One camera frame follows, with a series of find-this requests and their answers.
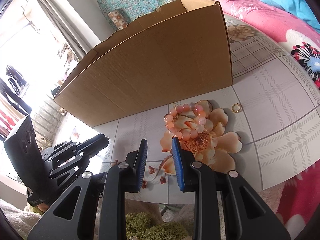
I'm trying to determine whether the cardboard box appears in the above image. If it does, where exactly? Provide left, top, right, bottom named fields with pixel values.
left=53, top=0, right=233, bottom=127

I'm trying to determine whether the pink floral blanket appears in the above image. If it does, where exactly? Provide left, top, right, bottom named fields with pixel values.
left=200, top=0, right=320, bottom=233

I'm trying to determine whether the patterned paper roll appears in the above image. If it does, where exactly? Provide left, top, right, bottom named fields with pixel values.
left=108, top=9, right=128, bottom=30

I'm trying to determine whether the orange pink bead bracelet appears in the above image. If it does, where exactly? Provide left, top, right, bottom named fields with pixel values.
left=164, top=103, right=209, bottom=142

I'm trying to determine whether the green fluffy cloth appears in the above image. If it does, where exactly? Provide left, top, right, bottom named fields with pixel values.
left=125, top=212, right=193, bottom=240

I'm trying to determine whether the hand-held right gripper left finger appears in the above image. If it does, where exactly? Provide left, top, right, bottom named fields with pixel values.
left=27, top=139, right=148, bottom=240

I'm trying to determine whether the white fluffy blanket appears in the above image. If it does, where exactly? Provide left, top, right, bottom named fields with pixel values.
left=0, top=180, right=288, bottom=240

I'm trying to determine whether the grey curtain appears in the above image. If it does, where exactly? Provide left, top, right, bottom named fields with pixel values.
left=29, top=0, right=102, bottom=60

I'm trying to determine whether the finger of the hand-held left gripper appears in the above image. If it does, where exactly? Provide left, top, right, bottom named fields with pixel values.
left=49, top=152, right=90, bottom=180
left=42, top=134, right=110, bottom=161

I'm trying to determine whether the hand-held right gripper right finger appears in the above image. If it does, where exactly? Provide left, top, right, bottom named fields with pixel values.
left=172, top=137, right=292, bottom=240

